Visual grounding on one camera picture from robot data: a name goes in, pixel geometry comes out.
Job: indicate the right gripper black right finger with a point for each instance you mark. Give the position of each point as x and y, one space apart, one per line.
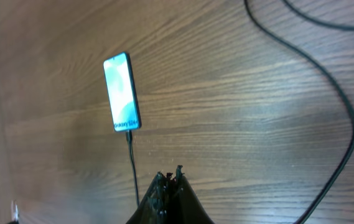
188 207

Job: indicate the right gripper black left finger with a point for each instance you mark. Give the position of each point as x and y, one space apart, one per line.
153 207

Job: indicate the Galaxy S24 smartphone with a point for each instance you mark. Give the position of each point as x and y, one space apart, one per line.
122 93

